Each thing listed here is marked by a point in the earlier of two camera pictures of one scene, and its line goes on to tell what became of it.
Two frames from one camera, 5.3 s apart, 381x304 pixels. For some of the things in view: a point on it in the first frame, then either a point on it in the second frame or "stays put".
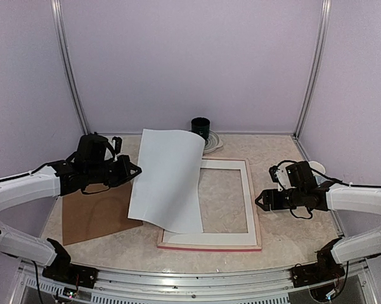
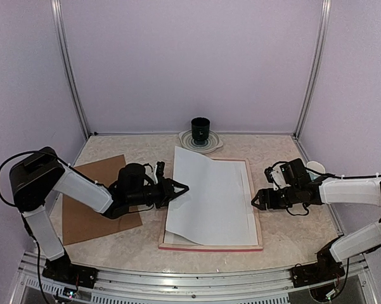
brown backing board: [87, 216] stays put
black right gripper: [267, 194] stays put
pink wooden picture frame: [219, 246] stays put
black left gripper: [125, 173] → [168, 192]
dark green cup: [201, 125] stays put
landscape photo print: [167, 190] → [217, 209]
